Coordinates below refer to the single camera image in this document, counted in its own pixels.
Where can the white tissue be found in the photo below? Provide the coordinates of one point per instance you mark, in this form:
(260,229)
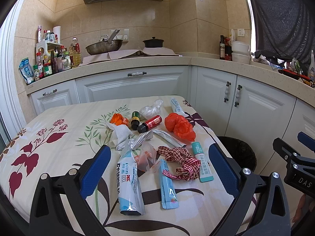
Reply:
(119,134)

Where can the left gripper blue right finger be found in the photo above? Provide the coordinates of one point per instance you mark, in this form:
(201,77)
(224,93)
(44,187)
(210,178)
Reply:
(271,215)

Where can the orange plastic bag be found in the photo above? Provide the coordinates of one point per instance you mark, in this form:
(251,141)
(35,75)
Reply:
(180,126)

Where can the yellow cooking oil bottle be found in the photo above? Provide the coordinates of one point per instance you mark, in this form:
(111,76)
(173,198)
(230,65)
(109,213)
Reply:
(75,54)

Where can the red black tool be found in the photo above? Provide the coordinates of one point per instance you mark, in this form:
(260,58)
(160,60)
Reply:
(293,75)

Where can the green yellow small bottle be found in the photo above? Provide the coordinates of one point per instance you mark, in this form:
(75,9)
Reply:
(135,120)

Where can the floral tablecloth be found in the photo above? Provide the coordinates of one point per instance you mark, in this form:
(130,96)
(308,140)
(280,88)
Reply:
(63,138)

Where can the pink stove cover cloth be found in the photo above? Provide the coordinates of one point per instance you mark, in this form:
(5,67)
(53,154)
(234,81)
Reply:
(121,54)

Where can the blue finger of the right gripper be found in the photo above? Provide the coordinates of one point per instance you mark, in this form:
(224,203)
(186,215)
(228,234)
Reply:
(306,141)
(285,151)

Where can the red small bottle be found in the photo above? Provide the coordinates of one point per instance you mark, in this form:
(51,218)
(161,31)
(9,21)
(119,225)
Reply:
(149,124)

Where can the silver sachet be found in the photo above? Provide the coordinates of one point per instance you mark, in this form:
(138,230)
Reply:
(169,138)

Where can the steel wok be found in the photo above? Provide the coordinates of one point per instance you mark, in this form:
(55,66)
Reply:
(105,44)

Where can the red checkered ribbon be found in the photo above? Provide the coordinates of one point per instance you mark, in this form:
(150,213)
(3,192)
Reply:
(189,166)

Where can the dark window curtain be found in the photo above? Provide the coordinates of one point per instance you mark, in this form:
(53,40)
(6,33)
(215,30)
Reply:
(284,30)

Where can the blue white snack bag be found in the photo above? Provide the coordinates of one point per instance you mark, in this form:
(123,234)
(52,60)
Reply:
(26,71)

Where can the black trash bin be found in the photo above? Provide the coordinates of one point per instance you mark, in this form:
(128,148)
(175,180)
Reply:
(240,151)

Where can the light blue sachet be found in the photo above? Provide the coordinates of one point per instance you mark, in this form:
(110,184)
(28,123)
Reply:
(168,195)

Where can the black clay pot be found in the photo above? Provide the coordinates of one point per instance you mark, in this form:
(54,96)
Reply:
(153,43)

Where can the dark olive oil bottle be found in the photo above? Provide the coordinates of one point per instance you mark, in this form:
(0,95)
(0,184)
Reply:
(222,47)

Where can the small orange wrapper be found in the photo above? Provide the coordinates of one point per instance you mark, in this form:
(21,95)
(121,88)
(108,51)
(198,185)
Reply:
(117,119)

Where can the clear plastic bag red print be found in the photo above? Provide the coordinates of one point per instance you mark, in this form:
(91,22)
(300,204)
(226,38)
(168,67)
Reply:
(148,161)

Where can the stacked white bowls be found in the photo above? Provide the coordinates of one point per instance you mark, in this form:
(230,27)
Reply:
(240,52)

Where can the large white blue tube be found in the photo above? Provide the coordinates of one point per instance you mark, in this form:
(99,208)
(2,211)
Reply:
(129,191)

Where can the white spice rack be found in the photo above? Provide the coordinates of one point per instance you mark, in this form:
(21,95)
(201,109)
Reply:
(45,47)

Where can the paper towel roll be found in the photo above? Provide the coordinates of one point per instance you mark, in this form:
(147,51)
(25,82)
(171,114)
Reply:
(57,31)

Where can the silver foil wrapper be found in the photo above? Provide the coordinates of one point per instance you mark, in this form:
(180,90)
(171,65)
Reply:
(134,143)

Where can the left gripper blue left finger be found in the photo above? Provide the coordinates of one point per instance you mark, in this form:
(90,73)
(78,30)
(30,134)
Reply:
(48,215)

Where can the white toothpaste tube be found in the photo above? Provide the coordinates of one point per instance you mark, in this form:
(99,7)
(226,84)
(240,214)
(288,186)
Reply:
(176,107)

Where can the teal white tube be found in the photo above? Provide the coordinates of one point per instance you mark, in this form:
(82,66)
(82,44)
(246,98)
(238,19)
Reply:
(205,174)

